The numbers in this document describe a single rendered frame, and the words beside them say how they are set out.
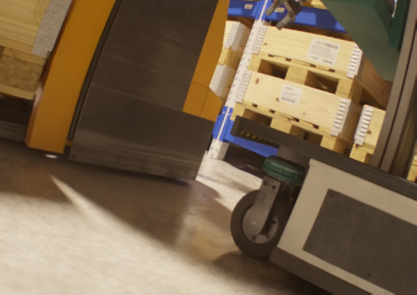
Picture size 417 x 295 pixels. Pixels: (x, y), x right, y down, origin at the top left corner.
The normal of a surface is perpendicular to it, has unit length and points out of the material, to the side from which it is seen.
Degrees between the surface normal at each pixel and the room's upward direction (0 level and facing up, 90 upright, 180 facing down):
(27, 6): 90
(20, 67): 90
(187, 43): 90
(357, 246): 90
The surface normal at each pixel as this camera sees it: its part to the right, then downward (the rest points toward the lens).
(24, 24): 0.69, 0.29
